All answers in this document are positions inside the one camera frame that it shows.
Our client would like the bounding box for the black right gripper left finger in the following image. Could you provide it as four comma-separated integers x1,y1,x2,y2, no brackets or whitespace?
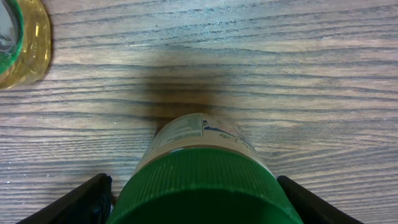
18,173,113,224

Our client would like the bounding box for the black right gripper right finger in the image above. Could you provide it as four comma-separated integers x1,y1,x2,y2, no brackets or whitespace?
277,175,363,224

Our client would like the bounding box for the green lid jar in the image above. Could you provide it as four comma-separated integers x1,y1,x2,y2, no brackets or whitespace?
108,113,302,223

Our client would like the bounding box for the yellow oil bottle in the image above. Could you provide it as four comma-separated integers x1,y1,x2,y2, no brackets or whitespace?
1,0,52,89

